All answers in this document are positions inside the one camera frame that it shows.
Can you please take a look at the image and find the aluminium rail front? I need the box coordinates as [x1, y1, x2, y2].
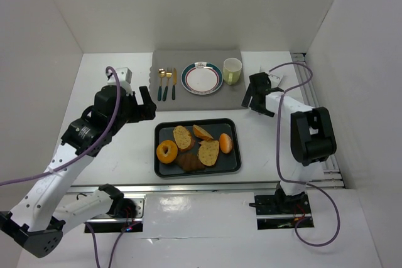
[67, 181, 315, 195]

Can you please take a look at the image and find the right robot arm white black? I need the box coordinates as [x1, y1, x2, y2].
[154, 72, 337, 215]

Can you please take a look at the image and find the gold knife green handle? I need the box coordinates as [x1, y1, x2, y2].
[171, 68, 177, 100]

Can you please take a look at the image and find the brown chocolate croissant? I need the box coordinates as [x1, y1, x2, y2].
[175, 153, 205, 173]

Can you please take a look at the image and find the orange glazed donut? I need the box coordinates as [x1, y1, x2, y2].
[156, 140, 178, 164]

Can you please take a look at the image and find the aluminium rail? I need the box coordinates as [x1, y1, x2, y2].
[290, 51, 346, 190]
[67, 181, 315, 195]

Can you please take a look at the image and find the aluminium rail right side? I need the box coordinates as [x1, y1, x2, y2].
[290, 51, 346, 190]

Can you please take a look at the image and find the bread slice lower right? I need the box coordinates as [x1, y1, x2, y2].
[197, 140, 220, 167]

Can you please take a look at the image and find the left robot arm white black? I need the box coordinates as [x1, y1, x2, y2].
[1, 85, 156, 258]

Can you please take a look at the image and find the orange round bun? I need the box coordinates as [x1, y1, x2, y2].
[219, 133, 233, 154]

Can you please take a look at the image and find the light green mug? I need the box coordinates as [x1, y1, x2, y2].
[223, 58, 242, 85]

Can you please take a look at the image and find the white plate green red rim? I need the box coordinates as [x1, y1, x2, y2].
[180, 62, 224, 95]

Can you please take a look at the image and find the bread slice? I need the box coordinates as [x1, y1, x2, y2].
[173, 126, 195, 153]
[197, 140, 220, 167]

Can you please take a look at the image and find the grey cloth placemat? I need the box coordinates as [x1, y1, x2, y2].
[149, 49, 246, 112]

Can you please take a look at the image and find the bread slice upper wedge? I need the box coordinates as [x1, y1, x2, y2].
[193, 125, 214, 141]

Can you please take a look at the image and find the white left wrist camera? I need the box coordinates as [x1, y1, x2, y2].
[106, 67, 133, 86]

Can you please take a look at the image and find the bread slice left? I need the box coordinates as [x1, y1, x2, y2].
[173, 126, 195, 153]

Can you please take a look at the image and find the black baking tray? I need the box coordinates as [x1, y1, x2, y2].
[154, 118, 241, 178]

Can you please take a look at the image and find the gold spoon green handle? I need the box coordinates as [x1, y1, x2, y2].
[157, 68, 166, 101]

